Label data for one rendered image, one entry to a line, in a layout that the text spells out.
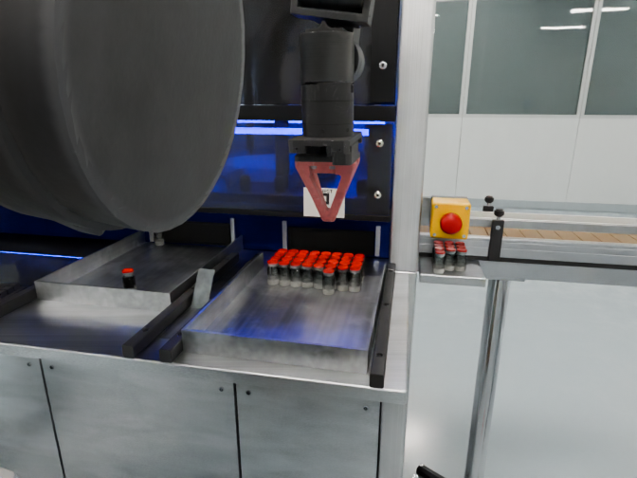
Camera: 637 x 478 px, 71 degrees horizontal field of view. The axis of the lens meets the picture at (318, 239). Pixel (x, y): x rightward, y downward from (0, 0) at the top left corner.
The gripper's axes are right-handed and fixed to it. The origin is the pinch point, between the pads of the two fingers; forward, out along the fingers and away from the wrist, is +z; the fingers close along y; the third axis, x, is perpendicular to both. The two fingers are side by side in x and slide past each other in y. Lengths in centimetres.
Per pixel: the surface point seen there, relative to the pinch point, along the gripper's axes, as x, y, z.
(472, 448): -28, 51, 77
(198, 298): 25.5, 13.1, 19.6
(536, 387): -65, 135, 113
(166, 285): 35.7, 19.6, 21.0
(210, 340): 16.6, -0.6, 18.6
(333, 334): 1.2, 8.5, 21.1
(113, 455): 69, 34, 82
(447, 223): -15.8, 33.8, 10.2
